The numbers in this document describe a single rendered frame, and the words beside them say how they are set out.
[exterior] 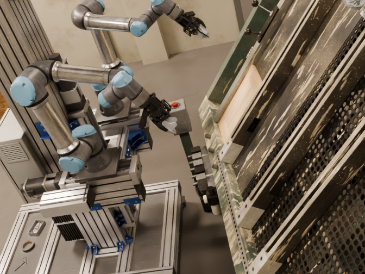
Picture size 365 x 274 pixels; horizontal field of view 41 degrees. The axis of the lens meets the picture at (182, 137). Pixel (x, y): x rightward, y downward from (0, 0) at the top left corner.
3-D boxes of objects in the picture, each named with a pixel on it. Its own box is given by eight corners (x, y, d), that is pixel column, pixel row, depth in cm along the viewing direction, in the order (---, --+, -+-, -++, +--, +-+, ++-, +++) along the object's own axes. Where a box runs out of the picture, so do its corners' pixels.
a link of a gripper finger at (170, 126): (183, 131, 206) (169, 118, 202) (173, 138, 209) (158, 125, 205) (183, 127, 209) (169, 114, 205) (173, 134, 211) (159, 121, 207)
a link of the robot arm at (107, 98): (115, 97, 212) (132, 86, 206) (106, 112, 204) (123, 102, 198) (103, 84, 210) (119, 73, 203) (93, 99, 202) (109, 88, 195)
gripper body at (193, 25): (191, 38, 250) (172, 24, 246) (191, 30, 257) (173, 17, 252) (201, 27, 246) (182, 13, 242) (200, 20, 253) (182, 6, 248)
